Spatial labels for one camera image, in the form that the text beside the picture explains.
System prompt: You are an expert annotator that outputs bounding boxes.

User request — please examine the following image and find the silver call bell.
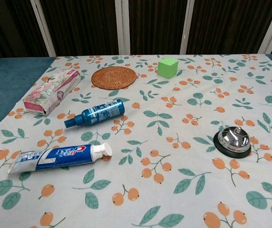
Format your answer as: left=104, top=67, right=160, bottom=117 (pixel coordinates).
left=213, top=126, right=251, bottom=158

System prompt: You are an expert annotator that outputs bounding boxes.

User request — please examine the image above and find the blue spray bottle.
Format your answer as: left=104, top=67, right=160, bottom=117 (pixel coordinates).
left=64, top=98, right=125, bottom=129

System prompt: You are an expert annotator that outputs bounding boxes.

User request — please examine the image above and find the fruit leaf print tablecloth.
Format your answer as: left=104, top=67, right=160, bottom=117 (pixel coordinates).
left=0, top=54, right=272, bottom=228

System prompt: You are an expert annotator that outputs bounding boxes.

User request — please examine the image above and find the round woven rattan coaster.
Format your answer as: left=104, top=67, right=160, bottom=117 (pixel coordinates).
left=91, top=66, right=137, bottom=90

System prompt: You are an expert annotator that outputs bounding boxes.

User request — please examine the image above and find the green cube block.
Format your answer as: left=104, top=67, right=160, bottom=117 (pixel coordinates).
left=157, top=57, right=179, bottom=79

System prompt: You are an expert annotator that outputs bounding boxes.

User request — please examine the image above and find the pink floral tissue pack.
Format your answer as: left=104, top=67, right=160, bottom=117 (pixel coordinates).
left=23, top=69, right=81, bottom=116

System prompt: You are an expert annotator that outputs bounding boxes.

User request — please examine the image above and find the blue white toothpaste tube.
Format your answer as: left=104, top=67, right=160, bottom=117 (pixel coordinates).
left=7, top=142, right=113, bottom=174

